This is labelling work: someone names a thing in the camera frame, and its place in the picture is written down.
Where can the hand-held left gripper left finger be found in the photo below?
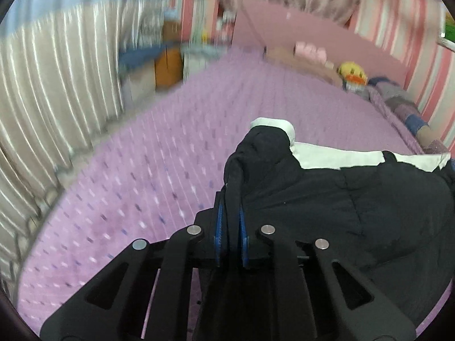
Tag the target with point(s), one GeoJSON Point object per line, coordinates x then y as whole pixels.
{"type": "Point", "coordinates": [218, 234]}

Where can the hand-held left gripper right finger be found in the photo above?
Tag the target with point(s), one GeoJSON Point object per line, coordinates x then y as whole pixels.
{"type": "Point", "coordinates": [244, 245]}

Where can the black padded jacket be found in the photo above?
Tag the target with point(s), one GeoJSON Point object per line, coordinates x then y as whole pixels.
{"type": "Point", "coordinates": [355, 213]}

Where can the bed with purple dotted sheet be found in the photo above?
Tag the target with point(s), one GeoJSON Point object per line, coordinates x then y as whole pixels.
{"type": "Point", "coordinates": [160, 170]}

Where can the orange cabinet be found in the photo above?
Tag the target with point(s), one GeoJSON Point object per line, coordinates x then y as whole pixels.
{"type": "Point", "coordinates": [169, 69]}

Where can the white nightstand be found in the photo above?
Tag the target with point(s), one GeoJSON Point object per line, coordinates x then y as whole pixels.
{"type": "Point", "coordinates": [204, 62]}

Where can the brown pillow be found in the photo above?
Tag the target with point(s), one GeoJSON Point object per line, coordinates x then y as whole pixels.
{"type": "Point", "coordinates": [284, 57]}

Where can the blue cloth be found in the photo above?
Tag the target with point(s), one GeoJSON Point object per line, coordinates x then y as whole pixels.
{"type": "Point", "coordinates": [149, 55]}

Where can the yellow duck plush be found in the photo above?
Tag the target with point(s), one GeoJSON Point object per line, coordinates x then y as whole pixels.
{"type": "Point", "coordinates": [352, 73]}

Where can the pink plush pillow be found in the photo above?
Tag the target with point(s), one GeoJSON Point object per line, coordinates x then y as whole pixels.
{"type": "Point", "coordinates": [311, 51]}

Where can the cardboard box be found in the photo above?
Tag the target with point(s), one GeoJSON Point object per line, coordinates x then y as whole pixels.
{"type": "Point", "coordinates": [172, 32]}

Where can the patchwork quilt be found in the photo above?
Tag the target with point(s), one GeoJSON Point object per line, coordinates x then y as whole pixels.
{"type": "Point", "coordinates": [401, 106]}

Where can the beige striped curtain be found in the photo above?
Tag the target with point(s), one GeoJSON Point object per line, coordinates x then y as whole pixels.
{"type": "Point", "coordinates": [53, 96]}

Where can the pink headboard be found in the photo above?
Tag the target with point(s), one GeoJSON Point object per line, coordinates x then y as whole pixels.
{"type": "Point", "coordinates": [320, 32]}

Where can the framed wall picture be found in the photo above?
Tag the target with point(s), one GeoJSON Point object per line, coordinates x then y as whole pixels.
{"type": "Point", "coordinates": [448, 28]}

